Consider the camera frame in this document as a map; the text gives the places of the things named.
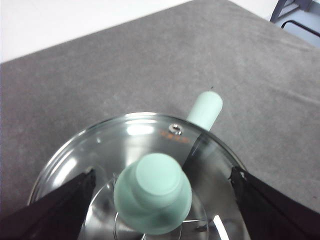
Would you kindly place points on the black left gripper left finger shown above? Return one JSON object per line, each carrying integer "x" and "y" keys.
{"x": 50, "y": 217}

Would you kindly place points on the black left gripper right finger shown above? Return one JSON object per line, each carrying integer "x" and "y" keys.
{"x": 275, "y": 215}

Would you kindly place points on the glass lid with green knob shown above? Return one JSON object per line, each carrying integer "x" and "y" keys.
{"x": 150, "y": 187}

